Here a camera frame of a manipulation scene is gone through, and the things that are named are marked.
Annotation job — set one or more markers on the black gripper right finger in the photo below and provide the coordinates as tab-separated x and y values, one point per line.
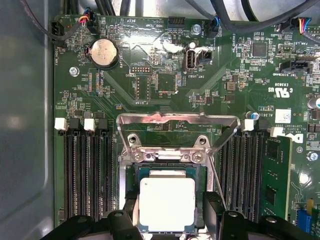
250	231

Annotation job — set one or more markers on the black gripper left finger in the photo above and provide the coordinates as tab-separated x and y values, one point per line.
100	230

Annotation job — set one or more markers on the silver CPU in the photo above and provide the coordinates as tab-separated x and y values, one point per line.
167	205

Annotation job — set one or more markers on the CPU socket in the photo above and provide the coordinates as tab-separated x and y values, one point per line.
130	177

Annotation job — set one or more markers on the blue board connector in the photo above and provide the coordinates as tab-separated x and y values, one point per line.
303	221

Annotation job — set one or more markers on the RAM slot with black clips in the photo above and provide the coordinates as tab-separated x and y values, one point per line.
81	175
107	175
255	175
227	175

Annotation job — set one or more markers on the green RAM stick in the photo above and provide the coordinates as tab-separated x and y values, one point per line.
277	175

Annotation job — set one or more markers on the silver board screw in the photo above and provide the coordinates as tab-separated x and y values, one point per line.
196	29
312	156
74	71

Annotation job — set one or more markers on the white label sticker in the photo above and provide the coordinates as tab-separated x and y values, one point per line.
283	114

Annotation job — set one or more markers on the black and grey PC case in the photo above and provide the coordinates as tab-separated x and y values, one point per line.
25	125

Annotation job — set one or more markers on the green motherboard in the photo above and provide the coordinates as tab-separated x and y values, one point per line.
200	82

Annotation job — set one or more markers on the silver coin battery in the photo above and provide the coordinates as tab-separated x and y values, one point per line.
103	52

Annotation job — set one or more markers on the silver USB port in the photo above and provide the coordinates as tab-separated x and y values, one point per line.
190	60

